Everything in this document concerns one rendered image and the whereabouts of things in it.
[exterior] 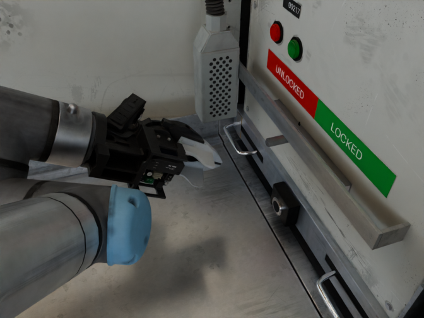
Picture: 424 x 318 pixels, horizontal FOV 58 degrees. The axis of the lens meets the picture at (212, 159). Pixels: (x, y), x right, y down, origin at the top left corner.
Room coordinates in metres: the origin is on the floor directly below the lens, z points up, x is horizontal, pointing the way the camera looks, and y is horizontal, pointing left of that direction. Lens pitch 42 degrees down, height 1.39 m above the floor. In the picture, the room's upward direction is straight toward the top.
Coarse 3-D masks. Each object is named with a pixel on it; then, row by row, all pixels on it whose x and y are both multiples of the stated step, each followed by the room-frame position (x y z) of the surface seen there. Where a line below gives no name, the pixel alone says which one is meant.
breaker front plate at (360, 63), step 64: (256, 0) 0.65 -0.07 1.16; (320, 0) 0.48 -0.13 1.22; (384, 0) 0.38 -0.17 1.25; (256, 64) 0.64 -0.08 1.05; (320, 64) 0.46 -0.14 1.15; (384, 64) 0.36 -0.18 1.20; (320, 128) 0.43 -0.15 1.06; (384, 128) 0.33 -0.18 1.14; (320, 192) 0.40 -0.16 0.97; (384, 256) 0.26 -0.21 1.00
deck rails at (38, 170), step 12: (180, 120) 0.66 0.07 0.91; (192, 120) 0.67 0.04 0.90; (204, 132) 0.68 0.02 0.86; (216, 132) 0.69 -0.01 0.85; (216, 144) 0.65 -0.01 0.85; (36, 168) 0.57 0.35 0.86; (48, 168) 0.57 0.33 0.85; (60, 168) 0.57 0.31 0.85; (72, 168) 0.57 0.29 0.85; (84, 168) 0.57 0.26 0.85
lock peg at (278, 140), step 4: (296, 128) 0.48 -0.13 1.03; (276, 136) 0.46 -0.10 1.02; (280, 136) 0.46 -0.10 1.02; (284, 136) 0.46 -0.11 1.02; (268, 140) 0.45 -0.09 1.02; (272, 140) 0.45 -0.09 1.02; (276, 140) 0.45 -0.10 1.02; (280, 140) 0.46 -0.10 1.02; (284, 140) 0.46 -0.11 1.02; (268, 144) 0.45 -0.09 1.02; (272, 144) 0.45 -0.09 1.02; (276, 144) 0.45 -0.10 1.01
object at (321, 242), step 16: (240, 112) 0.67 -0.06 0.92; (256, 128) 0.61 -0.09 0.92; (256, 144) 0.58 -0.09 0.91; (256, 160) 0.57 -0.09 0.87; (272, 160) 0.52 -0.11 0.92; (272, 176) 0.51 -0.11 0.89; (288, 176) 0.47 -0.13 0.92; (304, 208) 0.40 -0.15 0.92; (304, 224) 0.39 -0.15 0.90; (320, 224) 0.37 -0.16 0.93; (320, 240) 0.35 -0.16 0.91; (320, 256) 0.34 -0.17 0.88; (336, 256) 0.31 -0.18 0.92; (352, 272) 0.29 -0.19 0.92; (336, 288) 0.29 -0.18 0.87; (352, 288) 0.27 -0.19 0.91; (368, 288) 0.26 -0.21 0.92; (352, 304) 0.26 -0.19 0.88; (368, 304) 0.24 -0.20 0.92
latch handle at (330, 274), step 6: (336, 270) 0.31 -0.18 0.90; (324, 276) 0.30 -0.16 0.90; (330, 276) 0.30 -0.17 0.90; (318, 282) 0.29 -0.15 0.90; (318, 288) 0.28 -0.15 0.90; (324, 294) 0.27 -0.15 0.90; (324, 300) 0.26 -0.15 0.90; (330, 300) 0.26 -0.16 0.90; (330, 306) 0.25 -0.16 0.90; (336, 312) 0.24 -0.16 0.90
